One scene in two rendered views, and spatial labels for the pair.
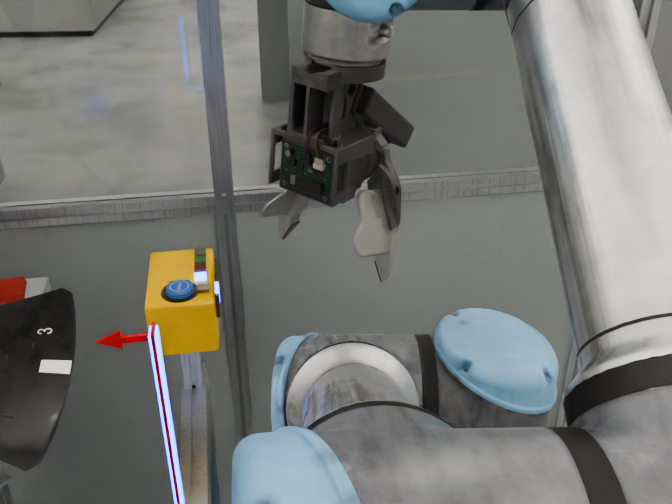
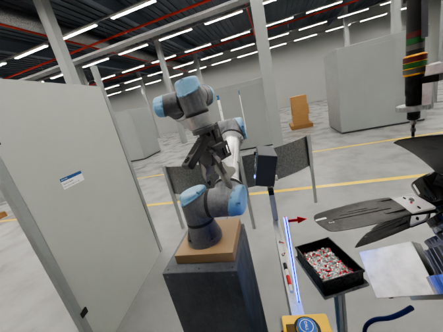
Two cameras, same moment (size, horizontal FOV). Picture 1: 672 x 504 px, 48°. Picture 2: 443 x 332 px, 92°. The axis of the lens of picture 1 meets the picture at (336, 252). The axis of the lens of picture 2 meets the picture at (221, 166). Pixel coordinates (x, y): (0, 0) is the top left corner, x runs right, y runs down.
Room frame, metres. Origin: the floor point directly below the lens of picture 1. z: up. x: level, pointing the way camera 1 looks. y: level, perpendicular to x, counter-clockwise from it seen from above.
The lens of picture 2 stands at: (1.27, 0.25, 1.57)
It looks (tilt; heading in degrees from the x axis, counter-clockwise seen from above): 16 degrees down; 199
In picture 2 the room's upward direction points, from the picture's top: 13 degrees counter-clockwise
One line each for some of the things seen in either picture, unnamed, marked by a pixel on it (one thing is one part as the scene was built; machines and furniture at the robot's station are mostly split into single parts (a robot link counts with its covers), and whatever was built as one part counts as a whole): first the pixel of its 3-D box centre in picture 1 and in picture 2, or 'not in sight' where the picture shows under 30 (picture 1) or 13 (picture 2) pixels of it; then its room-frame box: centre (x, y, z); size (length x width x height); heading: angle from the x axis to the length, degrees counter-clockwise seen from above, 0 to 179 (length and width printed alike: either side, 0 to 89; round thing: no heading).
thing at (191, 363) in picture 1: (190, 353); not in sight; (0.97, 0.24, 0.92); 0.03 x 0.03 x 0.12; 9
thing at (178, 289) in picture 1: (179, 290); (306, 328); (0.93, 0.23, 1.08); 0.04 x 0.04 x 0.02
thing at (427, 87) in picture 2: not in sight; (419, 88); (0.63, 0.55, 1.50); 0.09 x 0.07 x 0.10; 44
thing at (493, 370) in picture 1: (484, 389); (197, 203); (0.56, -0.14, 1.21); 0.13 x 0.12 x 0.14; 92
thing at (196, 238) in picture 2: not in sight; (202, 228); (0.56, -0.15, 1.09); 0.15 x 0.15 x 0.10
